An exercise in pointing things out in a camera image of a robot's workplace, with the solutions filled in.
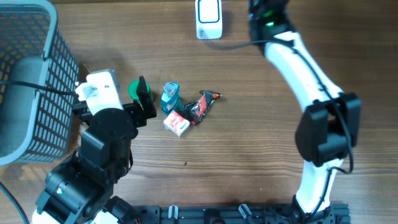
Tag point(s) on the grey plastic mesh basket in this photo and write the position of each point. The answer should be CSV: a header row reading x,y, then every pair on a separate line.
x,y
38,76

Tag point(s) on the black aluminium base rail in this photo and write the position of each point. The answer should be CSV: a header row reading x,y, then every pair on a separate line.
x,y
268,214

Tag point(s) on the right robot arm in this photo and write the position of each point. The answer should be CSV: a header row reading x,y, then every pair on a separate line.
x,y
328,129

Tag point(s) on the white barcode scanner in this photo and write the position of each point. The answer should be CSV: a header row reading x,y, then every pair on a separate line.
x,y
209,19

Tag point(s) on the green lid jar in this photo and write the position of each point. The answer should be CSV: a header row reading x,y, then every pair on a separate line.
x,y
133,88

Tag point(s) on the red white packet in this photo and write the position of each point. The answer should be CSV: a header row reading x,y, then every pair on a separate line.
x,y
176,123

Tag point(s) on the blue bottle with white cap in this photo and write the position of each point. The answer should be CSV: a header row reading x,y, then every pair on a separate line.
x,y
170,98

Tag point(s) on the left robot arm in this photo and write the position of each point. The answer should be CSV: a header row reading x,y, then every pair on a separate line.
x,y
80,189

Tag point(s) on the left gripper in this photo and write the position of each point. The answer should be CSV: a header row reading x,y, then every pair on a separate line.
x,y
138,116

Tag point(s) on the black red snack packet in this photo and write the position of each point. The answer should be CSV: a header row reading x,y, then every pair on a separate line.
x,y
195,111

